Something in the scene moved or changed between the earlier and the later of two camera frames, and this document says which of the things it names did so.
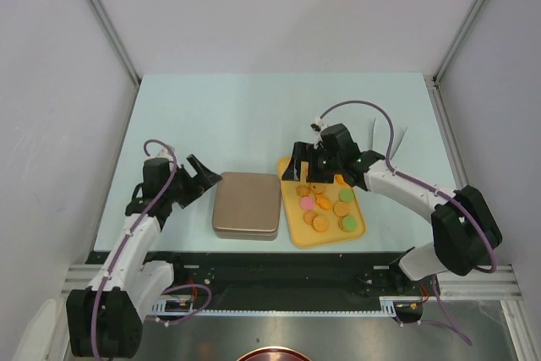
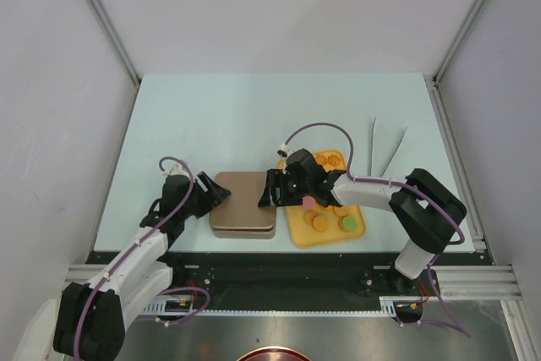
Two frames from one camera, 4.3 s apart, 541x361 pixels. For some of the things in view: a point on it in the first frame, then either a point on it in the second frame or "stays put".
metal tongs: (401, 139) stays put
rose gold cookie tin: (245, 235) stays put
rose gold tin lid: (246, 202) stays put
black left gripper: (198, 184) -> (214, 194)
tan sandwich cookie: (320, 223) stays put
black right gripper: (303, 152) -> (273, 178)
